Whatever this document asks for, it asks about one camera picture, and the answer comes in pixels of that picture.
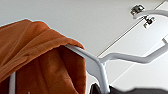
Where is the small dark metal knob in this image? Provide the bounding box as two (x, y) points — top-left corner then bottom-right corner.
(144, 16), (157, 28)

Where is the small metal wardrobe fitting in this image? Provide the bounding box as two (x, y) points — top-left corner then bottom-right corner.
(130, 3), (145, 16)

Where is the white wardrobe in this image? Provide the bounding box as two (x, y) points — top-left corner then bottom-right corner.
(0, 0), (168, 94)

